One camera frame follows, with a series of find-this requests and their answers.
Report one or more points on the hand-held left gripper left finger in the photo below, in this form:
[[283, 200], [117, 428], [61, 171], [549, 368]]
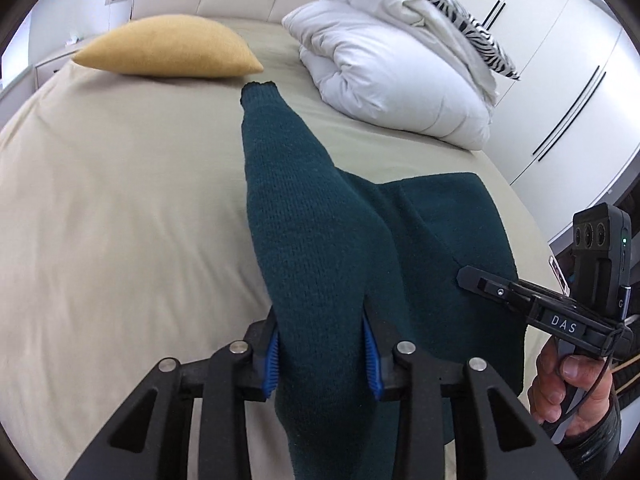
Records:
[[271, 365]]

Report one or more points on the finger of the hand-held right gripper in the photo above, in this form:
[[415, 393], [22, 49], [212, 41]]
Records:
[[487, 282]]

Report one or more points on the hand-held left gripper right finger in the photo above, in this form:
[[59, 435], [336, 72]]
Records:
[[371, 362]]

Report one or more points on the teal knitted sweater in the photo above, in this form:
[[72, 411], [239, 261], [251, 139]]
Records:
[[320, 260]]

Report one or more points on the person's right forearm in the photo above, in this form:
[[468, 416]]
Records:
[[600, 445]]

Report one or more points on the person's right hand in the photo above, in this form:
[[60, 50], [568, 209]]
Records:
[[555, 390]]

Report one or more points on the white wardrobe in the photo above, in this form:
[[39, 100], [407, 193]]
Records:
[[560, 60]]

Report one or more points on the bed with beige sheet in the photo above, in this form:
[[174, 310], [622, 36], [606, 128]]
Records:
[[125, 210]]

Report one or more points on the white duvet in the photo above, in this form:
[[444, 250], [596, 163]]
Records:
[[390, 70]]

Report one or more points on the zebra striped pillow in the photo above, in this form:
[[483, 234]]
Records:
[[450, 5]]

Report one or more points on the yellow pillow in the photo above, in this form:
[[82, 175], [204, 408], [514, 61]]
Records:
[[165, 47]]

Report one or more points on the white nightstand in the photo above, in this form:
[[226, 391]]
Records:
[[55, 62]]

